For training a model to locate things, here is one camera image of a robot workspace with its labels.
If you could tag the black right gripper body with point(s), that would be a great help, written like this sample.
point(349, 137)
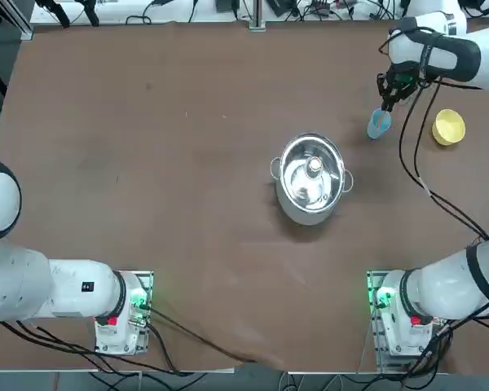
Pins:
point(403, 75)

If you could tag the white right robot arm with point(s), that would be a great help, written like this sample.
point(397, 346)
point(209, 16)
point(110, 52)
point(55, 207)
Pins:
point(444, 293)

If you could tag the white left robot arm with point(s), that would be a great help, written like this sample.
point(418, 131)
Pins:
point(24, 285)

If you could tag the blue plastic cup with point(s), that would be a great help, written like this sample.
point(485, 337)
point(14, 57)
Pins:
point(377, 131)

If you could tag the yellow bowl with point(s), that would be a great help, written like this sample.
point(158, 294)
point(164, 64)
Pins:
point(448, 126)

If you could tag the aluminium corner profile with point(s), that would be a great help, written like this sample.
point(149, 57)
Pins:
point(22, 24)

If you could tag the black orange connector module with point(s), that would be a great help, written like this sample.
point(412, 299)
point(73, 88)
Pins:
point(322, 5)

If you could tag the glass pot lid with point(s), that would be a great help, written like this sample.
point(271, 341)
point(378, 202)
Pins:
point(309, 179)

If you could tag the black tripod leg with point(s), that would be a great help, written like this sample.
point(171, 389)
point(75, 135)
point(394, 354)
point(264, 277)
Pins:
point(59, 12)
point(90, 12)

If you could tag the black ribbed power adapter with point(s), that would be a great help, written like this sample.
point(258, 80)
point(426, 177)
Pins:
point(283, 7)

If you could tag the steel cooking pot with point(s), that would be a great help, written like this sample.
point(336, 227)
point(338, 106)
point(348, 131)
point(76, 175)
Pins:
point(305, 216)

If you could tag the aluminium frame post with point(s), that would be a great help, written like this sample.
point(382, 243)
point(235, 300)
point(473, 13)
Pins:
point(258, 14)

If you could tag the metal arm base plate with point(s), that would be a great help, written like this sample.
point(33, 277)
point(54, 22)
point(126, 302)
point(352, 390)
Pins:
point(381, 358)
point(146, 281)

